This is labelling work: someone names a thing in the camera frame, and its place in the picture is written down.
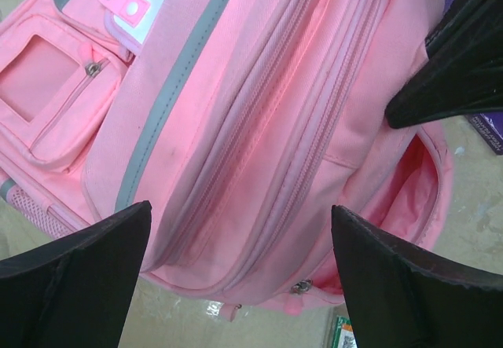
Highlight green paperback book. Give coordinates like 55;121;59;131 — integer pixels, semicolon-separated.
331;317;357;348

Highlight pink student backpack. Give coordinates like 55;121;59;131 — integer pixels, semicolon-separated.
1;0;453;319

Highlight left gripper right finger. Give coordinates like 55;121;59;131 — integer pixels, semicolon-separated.
331;206;502;347

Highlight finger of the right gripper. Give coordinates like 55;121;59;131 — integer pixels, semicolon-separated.
385;0;502;128

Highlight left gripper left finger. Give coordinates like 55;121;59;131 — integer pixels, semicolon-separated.
1;201;152;348

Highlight purple paperback book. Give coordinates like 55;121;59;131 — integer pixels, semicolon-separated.
443;0;502;156

